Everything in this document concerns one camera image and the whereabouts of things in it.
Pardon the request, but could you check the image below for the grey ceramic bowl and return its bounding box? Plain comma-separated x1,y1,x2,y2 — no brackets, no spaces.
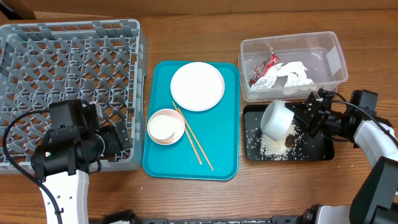
260,100,294,141

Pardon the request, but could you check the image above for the white napkin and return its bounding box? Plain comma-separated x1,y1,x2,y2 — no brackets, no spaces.
251,62,314,90

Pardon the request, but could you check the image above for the pile of white rice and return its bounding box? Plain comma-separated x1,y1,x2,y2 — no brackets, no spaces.
246,123,304,161

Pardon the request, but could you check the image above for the red snack wrapper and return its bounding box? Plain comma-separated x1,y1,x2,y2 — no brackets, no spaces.
249,54,279,86

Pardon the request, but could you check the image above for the white paper cup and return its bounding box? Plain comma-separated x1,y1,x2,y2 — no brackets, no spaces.
149,115,175,142

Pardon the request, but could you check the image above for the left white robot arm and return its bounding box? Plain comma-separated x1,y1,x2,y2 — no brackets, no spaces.
31,100,132,223

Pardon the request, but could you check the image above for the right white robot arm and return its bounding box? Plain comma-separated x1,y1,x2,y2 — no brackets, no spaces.
285,88,397,223

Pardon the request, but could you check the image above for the black waste tray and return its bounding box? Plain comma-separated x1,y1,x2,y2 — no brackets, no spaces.
243,105,335,161

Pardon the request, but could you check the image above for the clear plastic bin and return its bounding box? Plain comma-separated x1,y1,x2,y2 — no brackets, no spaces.
238,31,348,102

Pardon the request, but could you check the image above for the small pink-rimmed saucer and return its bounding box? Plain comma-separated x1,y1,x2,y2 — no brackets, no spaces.
147,109,185,145

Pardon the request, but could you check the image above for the left wooden chopstick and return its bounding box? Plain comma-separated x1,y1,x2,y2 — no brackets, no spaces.
172,101,203,165

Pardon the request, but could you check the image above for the wooden chopstick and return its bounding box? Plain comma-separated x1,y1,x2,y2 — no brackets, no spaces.
177,108,215,172
172,101,203,165

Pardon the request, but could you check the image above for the right wooden chopstick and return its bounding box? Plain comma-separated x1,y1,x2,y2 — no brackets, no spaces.
177,108,215,172

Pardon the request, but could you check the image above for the grey plastic dish rack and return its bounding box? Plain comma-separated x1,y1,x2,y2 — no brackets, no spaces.
1,19,148,171

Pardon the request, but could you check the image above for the large white plate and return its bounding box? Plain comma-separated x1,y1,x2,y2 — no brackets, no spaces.
170,62,225,112

